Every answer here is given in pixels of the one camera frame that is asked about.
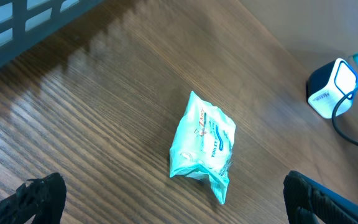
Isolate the grey plastic mesh basket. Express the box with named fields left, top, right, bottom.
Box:
left=0, top=0, right=102, bottom=67

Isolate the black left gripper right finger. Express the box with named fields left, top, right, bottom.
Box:
left=283, top=170, right=358, bottom=224

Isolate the pale teal tissue packet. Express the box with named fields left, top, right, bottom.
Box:
left=170, top=91, right=236, bottom=205

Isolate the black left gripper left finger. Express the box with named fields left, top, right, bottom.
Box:
left=0, top=172, right=67, bottom=224

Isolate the white barcode scanner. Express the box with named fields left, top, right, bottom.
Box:
left=306, top=58, right=358, bottom=119

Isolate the black right camera cable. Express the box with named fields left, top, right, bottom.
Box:
left=331, top=79, right=358, bottom=153

